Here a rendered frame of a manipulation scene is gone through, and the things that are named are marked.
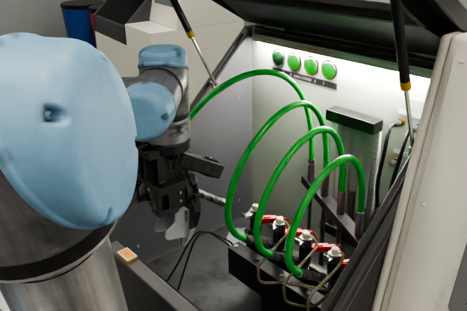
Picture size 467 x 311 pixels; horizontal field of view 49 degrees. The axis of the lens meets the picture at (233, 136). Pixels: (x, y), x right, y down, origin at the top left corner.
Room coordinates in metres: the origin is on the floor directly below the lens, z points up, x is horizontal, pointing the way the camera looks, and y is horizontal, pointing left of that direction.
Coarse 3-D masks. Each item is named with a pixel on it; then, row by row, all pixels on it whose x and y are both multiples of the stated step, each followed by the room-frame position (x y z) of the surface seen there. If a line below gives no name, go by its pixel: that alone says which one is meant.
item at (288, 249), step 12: (348, 156) 0.89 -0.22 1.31; (360, 168) 0.91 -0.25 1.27; (360, 180) 0.92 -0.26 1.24; (312, 192) 0.82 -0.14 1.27; (360, 192) 0.93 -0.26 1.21; (300, 204) 0.81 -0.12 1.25; (360, 204) 0.93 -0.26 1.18; (300, 216) 0.80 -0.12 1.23; (360, 216) 0.93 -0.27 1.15; (360, 228) 0.93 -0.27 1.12; (288, 240) 0.79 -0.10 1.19; (288, 252) 0.78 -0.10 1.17; (288, 264) 0.78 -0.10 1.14; (300, 276) 0.80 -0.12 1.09; (312, 276) 0.82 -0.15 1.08; (324, 276) 0.85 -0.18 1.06
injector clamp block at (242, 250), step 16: (240, 256) 1.03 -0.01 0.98; (256, 256) 1.03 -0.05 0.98; (240, 272) 1.03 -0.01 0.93; (256, 272) 0.99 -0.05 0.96; (272, 272) 0.96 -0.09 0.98; (288, 272) 0.99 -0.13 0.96; (256, 288) 0.99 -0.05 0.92; (272, 288) 0.95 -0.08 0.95; (288, 288) 0.91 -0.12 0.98; (304, 288) 0.91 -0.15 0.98; (272, 304) 0.95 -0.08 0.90; (288, 304) 0.91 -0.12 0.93; (304, 304) 0.87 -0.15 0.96; (320, 304) 0.85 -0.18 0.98
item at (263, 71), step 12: (252, 72) 1.12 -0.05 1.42; (264, 72) 1.13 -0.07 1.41; (276, 72) 1.14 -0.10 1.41; (228, 84) 1.09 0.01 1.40; (204, 96) 1.07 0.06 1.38; (300, 96) 1.17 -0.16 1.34; (192, 108) 1.06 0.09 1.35; (312, 120) 1.19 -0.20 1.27; (312, 144) 1.19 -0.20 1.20; (312, 156) 1.19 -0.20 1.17
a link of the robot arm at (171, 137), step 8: (184, 120) 0.75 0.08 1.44; (168, 128) 0.73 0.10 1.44; (176, 128) 0.74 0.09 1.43; (184, 128) 0.74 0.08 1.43; (160, 136) 0.73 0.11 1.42; (168, 136) 0.73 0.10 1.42; (176, 136) 0.74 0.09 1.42; (184, 136) 0.75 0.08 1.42; (152, 144) 0.75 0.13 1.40; (160, 144) 0.73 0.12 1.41; (168, 144) 0.73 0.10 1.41; (176, 144) 0.74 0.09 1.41
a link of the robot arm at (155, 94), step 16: (128, 80) 0.66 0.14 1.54; (144, 80) 0.66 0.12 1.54; (160, 80) 0.67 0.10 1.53; (176, 80) 0.71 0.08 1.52; (144, 96) 0.61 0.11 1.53; (160, 96) 0.62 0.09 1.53; (176, 96) 0.67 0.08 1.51; (144, 112) 0.61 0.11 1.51; (160, 112) 0.61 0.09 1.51; (144, 128) 0.61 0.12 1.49; (160, 128) 0.61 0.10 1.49
